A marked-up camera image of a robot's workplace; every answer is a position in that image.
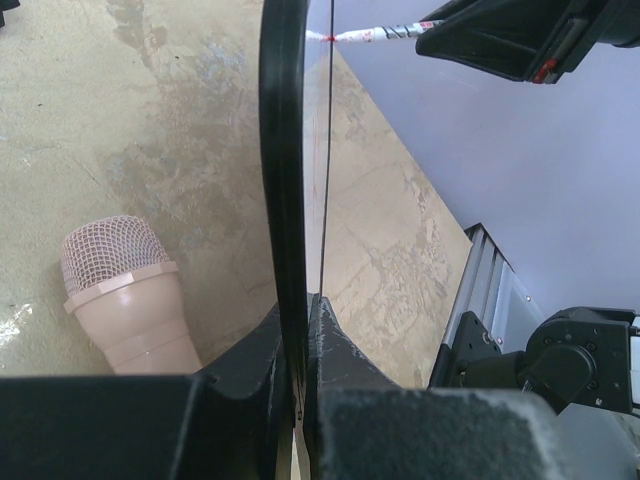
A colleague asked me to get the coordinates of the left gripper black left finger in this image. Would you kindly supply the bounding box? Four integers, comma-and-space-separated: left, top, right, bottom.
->
1, 310, 290, 479

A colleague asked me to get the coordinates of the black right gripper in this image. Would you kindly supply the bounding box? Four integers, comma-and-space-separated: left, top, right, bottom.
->
415, 0, 639, 84

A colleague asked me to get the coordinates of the red capped whiteboard marker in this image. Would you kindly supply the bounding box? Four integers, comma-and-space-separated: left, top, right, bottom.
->
306, 20, 443, 43

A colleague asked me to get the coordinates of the white whiteboard black frame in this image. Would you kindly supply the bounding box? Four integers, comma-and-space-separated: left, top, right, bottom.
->
259, 1, 334, 421

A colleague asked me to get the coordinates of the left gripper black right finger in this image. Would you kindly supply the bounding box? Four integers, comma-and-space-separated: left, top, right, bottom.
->
304, 298, 639, 479

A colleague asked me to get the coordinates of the pink toy microphone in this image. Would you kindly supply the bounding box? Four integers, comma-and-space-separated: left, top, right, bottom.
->
60, 215, 202, 375

